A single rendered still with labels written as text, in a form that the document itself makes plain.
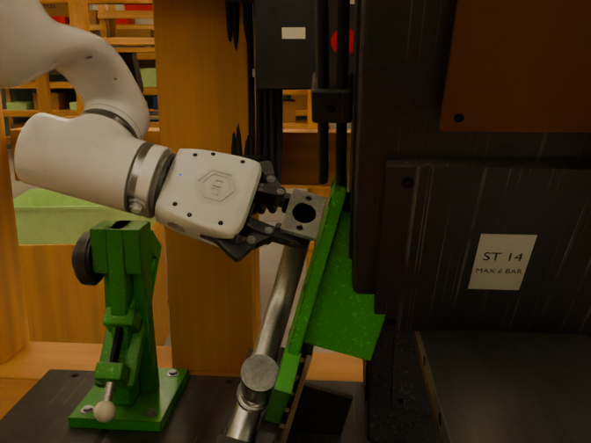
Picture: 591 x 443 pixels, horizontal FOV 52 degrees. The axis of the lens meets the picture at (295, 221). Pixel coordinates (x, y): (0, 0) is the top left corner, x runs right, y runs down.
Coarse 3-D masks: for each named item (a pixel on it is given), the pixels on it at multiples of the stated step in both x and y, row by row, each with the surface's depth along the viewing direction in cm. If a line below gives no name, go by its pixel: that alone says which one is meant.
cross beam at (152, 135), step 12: (12, 132) 104; (156, 132) 102; (288, 132) 100; (300, 132) 100; (312, 132) 100; (348, 132) 99; (12, 144) 104; (288, 144) 100; (300, 144) 100; (312, 144) 100; (348, 144) 99; (12, 156) 105; (288, 156) 101; (300, 156) 101; (312, 156) 100; (348, 156) 100; (288, 168) 101; (300, 168) 101; (312, 168) 101; (348, 168) 100; (288, 180) 102; (300, 180) 102; (312, 180) 101; (348, 180) 101
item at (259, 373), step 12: (252, 360) 60; (264, 360) 60; (252, 372) 60; (264, 372) 60; (276, 372) 60; (240, 384) 65; (252, 384) 59; (264, 384) 59; (240, 396) 64; (252, 396) 61; (264, 396) 62; (252, 408) 64; (264, 408) 65
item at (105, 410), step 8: (112, 384) 80; (104, 392) 80; (112, 392) 80; (104, 400) 79; (96, 408) 78; (104, 408) 78; (112, 408) 78; (96, 416) 78; (104, 416) 77; (112, 416) 78
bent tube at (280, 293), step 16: (304, 192) 68; (288, 208) 67; (304, 208) 69; (320, 208) 67; (288, 224) 66; (304, 224) 66; (288, 256) 73; (304, 256) 74; (288, 272) 75; (288, 288) 75; (272, 304) 75; (288, 304) 75; (272, 320) 74; (272, 336) 73; (256, 352) 72; (272, 352) 72; (240, 416) 67; (256, 416) 68; (240, 432) 66
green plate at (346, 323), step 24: (336, 192) 54; (336, 216) 55; (336, 240) 57; (312, 264) 57; (336, 264) 57; (312, 288) 57; (336, 288) 58; (312, 312) 59; (336, 312) 59; (360, 312) 58; (288, 336) 68; (312, 336) 59; (336, 336) 59; (360, 336) 59
